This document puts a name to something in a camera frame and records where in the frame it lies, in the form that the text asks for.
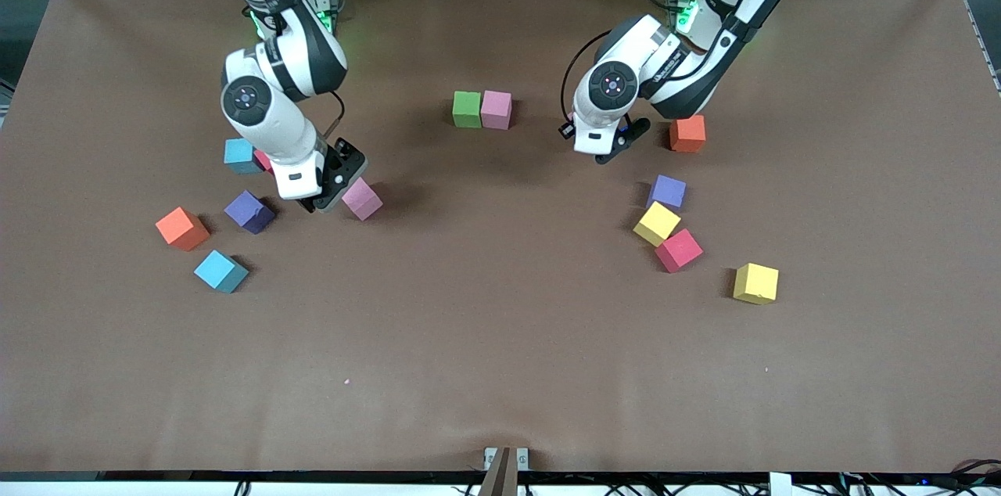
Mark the pink foam cube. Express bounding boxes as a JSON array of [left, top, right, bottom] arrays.
[[342, 178, 384, 221], [480, 90, 513, 131]]

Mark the orange foam cube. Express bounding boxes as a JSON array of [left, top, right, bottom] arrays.
[[155, 206, 210, 253], [669, 115, 707, 153]]

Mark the cyan foam cube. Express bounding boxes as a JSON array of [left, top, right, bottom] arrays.
[[224, 138, 259, 174], [193, 249, 250, 294]]

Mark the grey camera pole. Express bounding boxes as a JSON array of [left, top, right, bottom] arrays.
[[477, 447, 521, 496]]

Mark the purple foam cube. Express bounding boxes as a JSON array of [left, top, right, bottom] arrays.
[[224, 189, 277, 235], [647, 174, 687, 211]]

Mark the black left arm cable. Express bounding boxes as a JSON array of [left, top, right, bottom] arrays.
[[558, 29, 612, 139]]

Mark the white table frame rail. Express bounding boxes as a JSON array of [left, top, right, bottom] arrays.
[[0, 471, 1001, 496]]

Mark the yellow foam cube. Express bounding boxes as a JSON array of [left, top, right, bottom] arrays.
[[733, 262, 780, 305], [633, 201, 682, 247]]

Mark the green foam cube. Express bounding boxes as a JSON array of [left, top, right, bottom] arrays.
[[452, 91, 483, 129]]

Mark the metal bracket plate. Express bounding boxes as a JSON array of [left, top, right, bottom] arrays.
[[483, 447, 529, 472]]

